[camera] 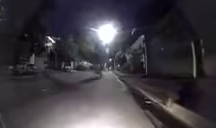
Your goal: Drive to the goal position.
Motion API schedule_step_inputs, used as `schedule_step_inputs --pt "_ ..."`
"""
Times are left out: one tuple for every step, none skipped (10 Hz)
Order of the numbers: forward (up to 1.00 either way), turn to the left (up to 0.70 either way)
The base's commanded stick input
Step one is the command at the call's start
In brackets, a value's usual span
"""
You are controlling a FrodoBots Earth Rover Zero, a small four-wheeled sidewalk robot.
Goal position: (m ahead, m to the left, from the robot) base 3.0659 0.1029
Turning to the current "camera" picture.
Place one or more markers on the street lamp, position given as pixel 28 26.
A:
pixel 106 32

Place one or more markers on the row of trees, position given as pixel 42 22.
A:
pixel 76 50

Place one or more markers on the grey asphalt road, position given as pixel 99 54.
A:
pixel 86 100

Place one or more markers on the building with pale posts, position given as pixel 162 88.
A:
pixel 172 56

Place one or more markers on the row of buildings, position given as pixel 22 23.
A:
pixel 39 60

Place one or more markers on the pale concrete kerb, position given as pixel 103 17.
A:
pixel 169 110

